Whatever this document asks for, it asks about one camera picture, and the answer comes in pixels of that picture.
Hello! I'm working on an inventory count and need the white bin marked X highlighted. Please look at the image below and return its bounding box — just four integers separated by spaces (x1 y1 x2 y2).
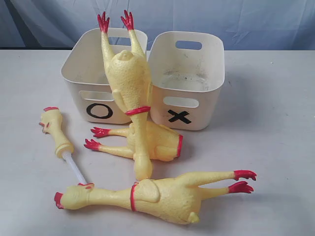
148 31 225 131

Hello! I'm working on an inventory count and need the whole rubber chicken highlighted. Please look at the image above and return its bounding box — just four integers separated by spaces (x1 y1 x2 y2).
97 11 153 180
54 170 256 225

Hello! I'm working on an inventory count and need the rubber chicken head with tube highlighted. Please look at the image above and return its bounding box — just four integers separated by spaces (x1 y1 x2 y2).
39 107 87 184

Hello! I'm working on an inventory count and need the white bin marked O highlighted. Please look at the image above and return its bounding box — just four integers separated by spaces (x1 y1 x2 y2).
61 27 148 124

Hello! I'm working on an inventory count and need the headless rubber chicken body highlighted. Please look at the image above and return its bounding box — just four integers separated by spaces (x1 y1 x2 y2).
84 121 183 162

